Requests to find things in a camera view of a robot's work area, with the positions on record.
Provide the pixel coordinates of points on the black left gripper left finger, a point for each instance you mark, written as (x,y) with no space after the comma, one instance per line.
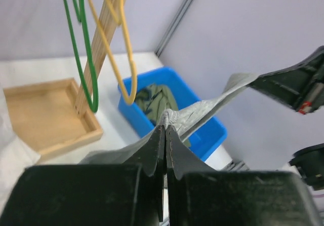
(83,190)

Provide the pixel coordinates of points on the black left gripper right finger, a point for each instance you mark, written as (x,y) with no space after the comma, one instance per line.
(243,195)

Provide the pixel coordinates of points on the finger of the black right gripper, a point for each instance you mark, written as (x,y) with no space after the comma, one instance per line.
(299,87)

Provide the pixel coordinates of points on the grey tank top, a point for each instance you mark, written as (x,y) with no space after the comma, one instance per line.
(185,121)

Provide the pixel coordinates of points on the yellow hanger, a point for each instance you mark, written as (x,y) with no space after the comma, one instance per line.
(118,15)

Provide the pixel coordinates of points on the green hanger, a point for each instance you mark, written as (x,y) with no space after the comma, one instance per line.
(79,7)

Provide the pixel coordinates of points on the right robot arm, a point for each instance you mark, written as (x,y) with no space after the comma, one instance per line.
(309,163)

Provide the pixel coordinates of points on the white tank top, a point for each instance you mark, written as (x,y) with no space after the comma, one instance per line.
(16,155)

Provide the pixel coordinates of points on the blue plastic bin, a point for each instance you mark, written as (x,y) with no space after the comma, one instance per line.
(204,141)

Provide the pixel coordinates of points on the olive green shirt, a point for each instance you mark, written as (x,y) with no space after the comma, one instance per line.
(154,99)

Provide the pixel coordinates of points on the wooden clothes rack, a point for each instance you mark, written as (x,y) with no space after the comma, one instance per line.
(54,118)

